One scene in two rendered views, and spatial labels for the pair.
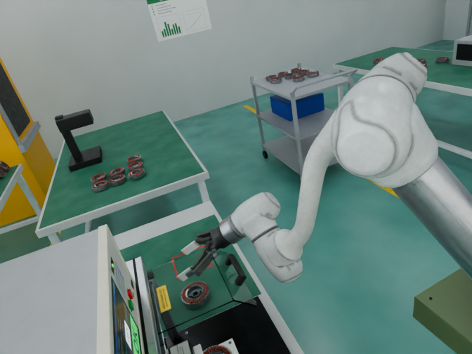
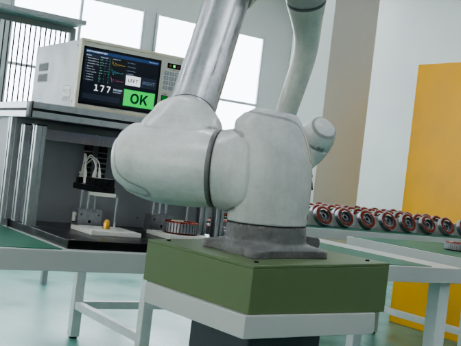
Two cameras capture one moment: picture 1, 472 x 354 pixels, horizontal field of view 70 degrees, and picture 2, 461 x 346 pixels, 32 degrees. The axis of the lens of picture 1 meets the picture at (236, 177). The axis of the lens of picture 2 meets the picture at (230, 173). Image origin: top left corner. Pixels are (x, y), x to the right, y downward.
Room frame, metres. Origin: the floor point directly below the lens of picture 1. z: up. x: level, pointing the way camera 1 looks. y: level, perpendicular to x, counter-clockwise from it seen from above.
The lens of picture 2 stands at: (-0.03, -2.14, 0.98)
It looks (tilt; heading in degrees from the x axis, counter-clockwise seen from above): 0 degrees down; 71
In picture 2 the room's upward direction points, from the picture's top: 7 degrees clockwise
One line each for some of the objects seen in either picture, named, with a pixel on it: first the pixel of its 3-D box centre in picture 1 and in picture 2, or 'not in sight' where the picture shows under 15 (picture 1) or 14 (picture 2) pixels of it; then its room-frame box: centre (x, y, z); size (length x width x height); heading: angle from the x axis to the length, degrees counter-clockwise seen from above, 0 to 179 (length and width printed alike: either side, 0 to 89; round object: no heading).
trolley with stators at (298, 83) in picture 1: (302, 120); not in sight; (3.14, -0.77, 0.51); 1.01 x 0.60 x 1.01; 14
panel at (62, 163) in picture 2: not in sight; (112, 178); (0.44, 0.40, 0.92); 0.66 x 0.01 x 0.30; 14
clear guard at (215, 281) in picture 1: (187, 292); not in sight; (0.70, 0.21, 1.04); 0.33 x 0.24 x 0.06; 104
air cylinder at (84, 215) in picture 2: not in sight; (86, 217); (0.35, 0.26, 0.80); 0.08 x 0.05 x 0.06; 14
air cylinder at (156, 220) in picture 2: not in sight; (158, 222); (0.59, 0.32, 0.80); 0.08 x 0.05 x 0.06; 14
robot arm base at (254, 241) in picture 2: not in sight; (273, 237); (0.57, -0.68, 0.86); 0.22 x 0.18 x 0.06; 16
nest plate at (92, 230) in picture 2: not in sight; (105, 231); (0.39, 0.12, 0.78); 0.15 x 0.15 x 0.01; 14
